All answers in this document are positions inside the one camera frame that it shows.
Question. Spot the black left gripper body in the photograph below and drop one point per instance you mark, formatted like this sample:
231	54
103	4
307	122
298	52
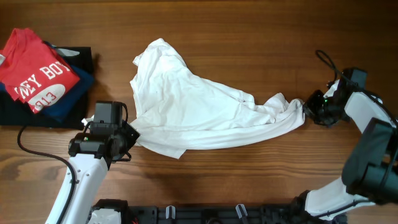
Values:
128	134

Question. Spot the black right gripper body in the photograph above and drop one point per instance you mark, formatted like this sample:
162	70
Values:
321	109

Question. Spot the blue folded t-shirt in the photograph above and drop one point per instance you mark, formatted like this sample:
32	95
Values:
45	86

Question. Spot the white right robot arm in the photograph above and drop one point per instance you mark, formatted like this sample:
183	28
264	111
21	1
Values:
369	176

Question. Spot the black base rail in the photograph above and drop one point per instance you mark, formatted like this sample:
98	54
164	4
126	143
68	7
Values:
118	211

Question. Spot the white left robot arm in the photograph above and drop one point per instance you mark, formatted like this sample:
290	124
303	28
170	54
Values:
106	139

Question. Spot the black folded t-shirt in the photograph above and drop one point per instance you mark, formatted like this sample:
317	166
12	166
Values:
69	110

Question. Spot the red printed t-shirt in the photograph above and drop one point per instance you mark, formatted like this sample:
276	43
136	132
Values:
34	73

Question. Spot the white t-shirt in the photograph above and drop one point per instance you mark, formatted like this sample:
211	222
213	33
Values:
179	111

